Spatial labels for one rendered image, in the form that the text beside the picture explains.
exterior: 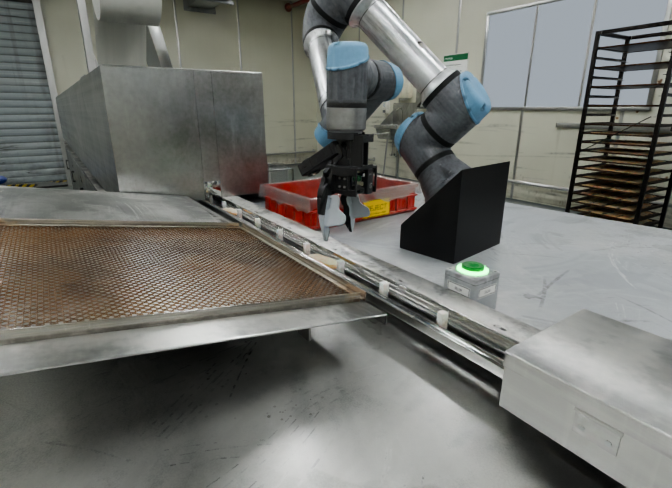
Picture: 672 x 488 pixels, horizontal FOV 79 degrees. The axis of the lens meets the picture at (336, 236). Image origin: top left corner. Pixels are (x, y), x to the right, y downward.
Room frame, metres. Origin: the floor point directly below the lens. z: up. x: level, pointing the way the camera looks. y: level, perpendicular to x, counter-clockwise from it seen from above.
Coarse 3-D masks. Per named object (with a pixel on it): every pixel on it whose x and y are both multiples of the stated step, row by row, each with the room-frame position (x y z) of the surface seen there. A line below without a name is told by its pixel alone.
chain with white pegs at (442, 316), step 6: (210, 198) 1.49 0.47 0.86; (216, 204) 1.47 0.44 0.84; (222, 204) 1.38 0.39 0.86; (240, 210) 1.27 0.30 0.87; (240, 216) 1.27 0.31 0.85; (258, 222) 1.15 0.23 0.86; (282, 234) 1.04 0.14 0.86; (282, 240) 1.04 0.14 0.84; (294, 246) 0.99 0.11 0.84; (306, 246) 0.92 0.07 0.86; (306, 252) 0.92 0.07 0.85; (342, 264) 0.81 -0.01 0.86; (342, 270) 0.81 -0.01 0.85; (360, 282) 0.76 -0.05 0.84; (384, 282) 0.70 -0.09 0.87; (372, 288) 0.73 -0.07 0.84; (384, 288) 0.69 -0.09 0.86; (384, 294) 0.69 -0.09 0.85; (438, 312) 0.58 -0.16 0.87; (444, 312) 0.58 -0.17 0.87; (426, 318) 0.61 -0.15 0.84; (438, 318) 0.58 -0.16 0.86; (444, 318) 0.57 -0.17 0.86; (438, 324) 0.58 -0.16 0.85; (444, 324) 0.57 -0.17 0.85
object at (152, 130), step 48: (96, 96) 1.48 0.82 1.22; (144, 96) 1.37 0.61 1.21; (192, 96) 1.45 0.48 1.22; (240, 96) 1.55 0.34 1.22; (96, 144) 1.71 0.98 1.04; (144, 144) 1.36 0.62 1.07; (192, 144) 1.44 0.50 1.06; (240, 144) 1.54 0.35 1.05; (144, 192) 1.34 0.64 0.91; (192, 192) 1.43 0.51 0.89; (240, 192) 1.53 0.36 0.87
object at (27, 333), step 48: (0, 240) 0.64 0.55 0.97; (48, 240) 0.67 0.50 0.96; (96, 240) 0.71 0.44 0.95; (144, 240) 0.76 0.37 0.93; (192, 240) 0.81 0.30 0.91; (0, 288) 0.46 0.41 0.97; (48, 288) 0.48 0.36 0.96; (96, 288) 0.50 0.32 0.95; (144, 288) 0.52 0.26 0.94; (240, 288) 0.57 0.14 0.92; (288, 288) 0.59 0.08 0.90; (0, 336) 0.34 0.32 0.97; (48, 336) 0.36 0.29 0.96
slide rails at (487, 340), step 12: (228, 204) 1.43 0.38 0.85; (252, 216) 1.26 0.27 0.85; (276, 228) 1.12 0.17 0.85; (288, 240) 1.02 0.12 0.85; (312, 252) 0.92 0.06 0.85; (348, 276) 0.77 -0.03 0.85; (360, 276) 0.77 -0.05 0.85; (408, 300) 0.66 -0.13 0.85; (432, 312) 0.62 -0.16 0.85; (456, 324) 0.58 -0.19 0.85; (456, 336) 0.54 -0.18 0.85; (480, 336) 0.54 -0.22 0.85; (480, 348) 0.51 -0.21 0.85; (492, 348) 0.51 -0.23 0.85; (504, 348) 0.51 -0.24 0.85
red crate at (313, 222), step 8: (272, 200) 1.39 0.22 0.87; (392, 200) 1.39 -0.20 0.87; (400, 200) 1.42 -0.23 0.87; (408, 200) 1.43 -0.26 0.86; (272, 208) 1.39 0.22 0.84; (280, 208) 1.34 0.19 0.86; (288, 208) 1.30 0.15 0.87; (392, 208) 1.39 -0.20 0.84; (400, 208) 1.42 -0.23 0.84; (408, 208) 1.43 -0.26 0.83; (416, 208) 1.46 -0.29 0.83; (288, 216) 1.30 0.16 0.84; (296, 216) 1.26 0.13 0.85; (304, 216) 1.22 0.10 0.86; (312, 216) 1.20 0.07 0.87; (384, 216) 1.37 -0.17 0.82; (304, 224) 1.22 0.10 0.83; (312, 224) 1.20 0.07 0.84; (344, 224) 1.27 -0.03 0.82
